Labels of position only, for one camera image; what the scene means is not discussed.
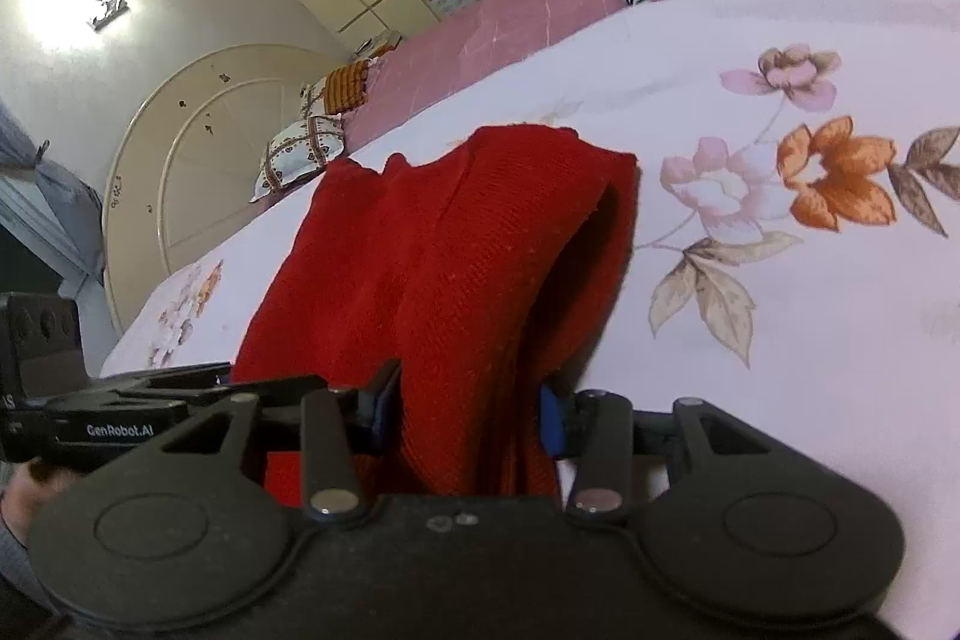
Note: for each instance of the orange striped pillow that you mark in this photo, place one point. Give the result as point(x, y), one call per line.
point(346, 87)

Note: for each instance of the red knit garment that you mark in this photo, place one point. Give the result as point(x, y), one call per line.
point(450, 280)

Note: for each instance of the white floral bedsheet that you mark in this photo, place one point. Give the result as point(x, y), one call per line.
point(787, 197)

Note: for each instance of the person's left hand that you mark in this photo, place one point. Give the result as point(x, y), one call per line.
point(22, 505)

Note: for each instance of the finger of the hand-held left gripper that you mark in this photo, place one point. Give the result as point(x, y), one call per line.
point(180, 379)

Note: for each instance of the silver wall lamp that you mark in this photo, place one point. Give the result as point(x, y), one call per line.
point(112, 4)

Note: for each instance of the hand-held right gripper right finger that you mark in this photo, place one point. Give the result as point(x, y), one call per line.
point(550, 426)

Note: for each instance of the grey blue curtain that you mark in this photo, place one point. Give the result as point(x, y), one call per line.
point(45, 197)

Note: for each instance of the white brown patterned pillow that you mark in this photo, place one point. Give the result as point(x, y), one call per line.
point(313, 96)
point(300, 156)

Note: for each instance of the cream round headboard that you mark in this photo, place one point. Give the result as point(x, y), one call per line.
point(195, 160)

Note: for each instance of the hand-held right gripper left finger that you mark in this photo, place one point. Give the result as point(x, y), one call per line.
point(384, 415)

